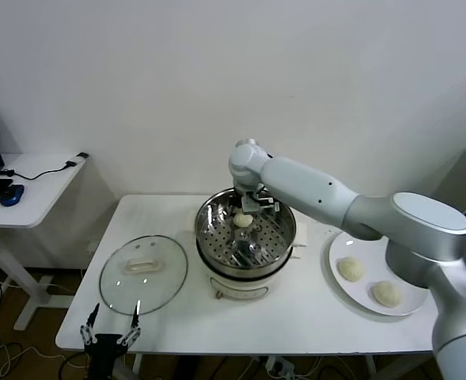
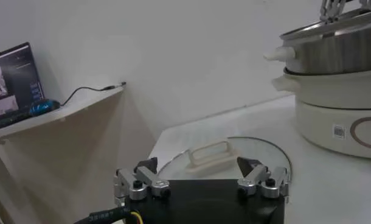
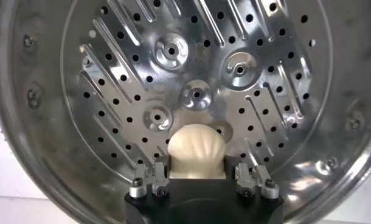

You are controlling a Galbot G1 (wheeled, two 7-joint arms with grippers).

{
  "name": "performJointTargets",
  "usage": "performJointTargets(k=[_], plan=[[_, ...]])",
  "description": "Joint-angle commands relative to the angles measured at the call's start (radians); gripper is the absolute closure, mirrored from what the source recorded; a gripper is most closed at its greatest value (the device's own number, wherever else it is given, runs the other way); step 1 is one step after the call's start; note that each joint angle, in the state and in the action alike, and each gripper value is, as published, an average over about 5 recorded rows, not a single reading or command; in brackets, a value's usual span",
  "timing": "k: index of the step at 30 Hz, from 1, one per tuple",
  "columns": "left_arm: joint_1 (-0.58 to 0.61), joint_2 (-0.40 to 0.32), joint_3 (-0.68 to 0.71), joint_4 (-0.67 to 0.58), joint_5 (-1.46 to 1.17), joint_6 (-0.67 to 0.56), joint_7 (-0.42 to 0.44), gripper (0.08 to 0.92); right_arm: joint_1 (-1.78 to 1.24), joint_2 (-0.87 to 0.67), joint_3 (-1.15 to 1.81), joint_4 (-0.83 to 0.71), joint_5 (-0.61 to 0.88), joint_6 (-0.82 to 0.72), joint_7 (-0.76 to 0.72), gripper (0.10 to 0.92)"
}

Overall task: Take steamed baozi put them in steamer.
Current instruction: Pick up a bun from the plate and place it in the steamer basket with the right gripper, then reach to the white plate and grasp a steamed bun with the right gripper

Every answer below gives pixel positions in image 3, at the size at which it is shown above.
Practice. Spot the white steamed baozi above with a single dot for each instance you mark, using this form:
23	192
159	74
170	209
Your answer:
197	149

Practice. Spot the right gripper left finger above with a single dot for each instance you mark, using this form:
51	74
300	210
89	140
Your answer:
149	182

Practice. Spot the stainless steel steamer basket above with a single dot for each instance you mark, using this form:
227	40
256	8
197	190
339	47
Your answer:
112	76

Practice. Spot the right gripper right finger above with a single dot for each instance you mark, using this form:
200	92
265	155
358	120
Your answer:
255	182

